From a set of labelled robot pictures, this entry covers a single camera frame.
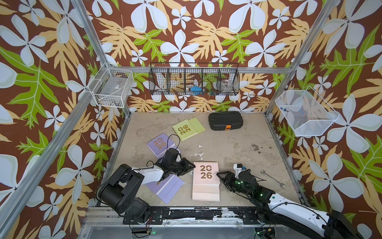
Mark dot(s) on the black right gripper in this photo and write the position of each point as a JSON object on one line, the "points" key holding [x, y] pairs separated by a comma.
{"points": [[228, 174]]}

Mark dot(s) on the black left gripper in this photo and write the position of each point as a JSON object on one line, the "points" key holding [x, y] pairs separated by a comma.
{"points": [[186, 167]]}

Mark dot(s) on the pink 2026 desk calendar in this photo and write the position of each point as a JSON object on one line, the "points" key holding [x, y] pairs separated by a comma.
{"points": [[205, 173]]}

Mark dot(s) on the green 2026 desk calendar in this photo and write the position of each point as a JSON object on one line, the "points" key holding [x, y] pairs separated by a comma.
{"points": [[188, 128]]}

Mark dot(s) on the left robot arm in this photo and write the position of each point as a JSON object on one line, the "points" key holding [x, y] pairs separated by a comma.
{"points": [[119, 191]]}

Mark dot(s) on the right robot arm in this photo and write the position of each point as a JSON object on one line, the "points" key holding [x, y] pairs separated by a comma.
{"points": [[271, 207]]}

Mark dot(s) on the purple desk calendar front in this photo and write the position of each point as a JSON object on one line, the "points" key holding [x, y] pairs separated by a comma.
{"points": [[166, 189]]}

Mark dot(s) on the purple desk calendar near green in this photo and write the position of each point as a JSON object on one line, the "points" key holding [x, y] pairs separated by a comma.
{"points": [[160, 144]]}

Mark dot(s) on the black tool case orange latch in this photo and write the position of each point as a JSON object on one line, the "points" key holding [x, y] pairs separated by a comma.
{"points": [[225, 121]]}

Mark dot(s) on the silver wrench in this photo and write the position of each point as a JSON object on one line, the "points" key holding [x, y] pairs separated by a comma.
{"points": [[282, 185]]}

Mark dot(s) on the white mesh basket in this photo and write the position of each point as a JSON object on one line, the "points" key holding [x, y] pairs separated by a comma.
{"points": [[306, 112]]}

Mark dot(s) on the black wire divided basket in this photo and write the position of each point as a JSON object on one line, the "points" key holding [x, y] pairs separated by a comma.
{"points": [[193, 79]]}

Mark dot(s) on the white wire basket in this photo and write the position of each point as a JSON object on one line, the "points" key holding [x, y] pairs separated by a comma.
{"points": [[110, 87]]}

